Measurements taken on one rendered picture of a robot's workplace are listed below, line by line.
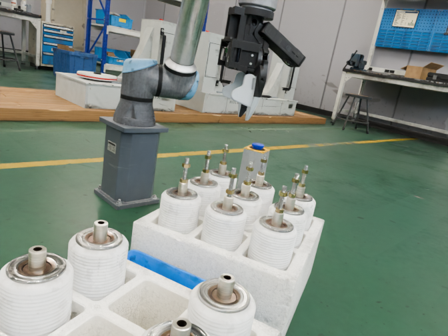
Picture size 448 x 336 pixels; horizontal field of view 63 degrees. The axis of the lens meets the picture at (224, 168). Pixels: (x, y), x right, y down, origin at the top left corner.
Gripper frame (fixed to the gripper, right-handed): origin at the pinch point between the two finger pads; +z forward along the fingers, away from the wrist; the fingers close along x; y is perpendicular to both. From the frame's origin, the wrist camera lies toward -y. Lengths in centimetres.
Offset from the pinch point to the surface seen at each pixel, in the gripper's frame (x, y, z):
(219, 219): 3.7, 3.6, 23.0
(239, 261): 10.5, 0.3, 29.3
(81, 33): -659, 52, -16
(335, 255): -20, -51, 47
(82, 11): -659, 52, -51
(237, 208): 0.3, -1.7, 21.9
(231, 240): 4.8, 0.2, 27.6
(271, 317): 16.8, -6.4, 38.9
